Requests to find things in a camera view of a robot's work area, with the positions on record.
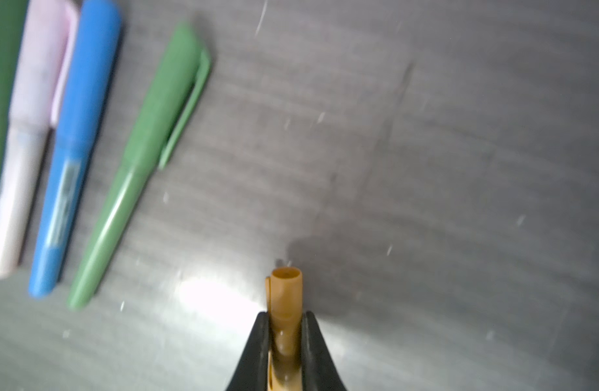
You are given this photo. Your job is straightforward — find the blue pen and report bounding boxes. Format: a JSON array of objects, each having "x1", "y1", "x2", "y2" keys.
[{"x1": 28, "y1": 1, "x2": 122, "y2": 298}]

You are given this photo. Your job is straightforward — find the pink pen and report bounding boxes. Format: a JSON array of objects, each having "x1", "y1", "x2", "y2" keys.
[{"x1": 0, "y1": 0, "x2": 79, "y2": 280}]

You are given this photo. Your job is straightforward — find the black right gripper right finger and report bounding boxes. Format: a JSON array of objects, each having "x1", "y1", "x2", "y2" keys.
[{"x1": 301, "y1": 311, "x2": 347, "y2": 391}]

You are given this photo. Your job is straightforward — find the brown pen cap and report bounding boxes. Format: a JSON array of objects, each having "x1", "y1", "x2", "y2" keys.
[{"x1": 265, "y1": 267, "x2": 304, "y2": 390}]

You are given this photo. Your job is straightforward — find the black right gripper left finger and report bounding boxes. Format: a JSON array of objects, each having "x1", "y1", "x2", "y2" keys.
[{"x1": 226, "y1": 312, "x2": 271, "y2": 391}]

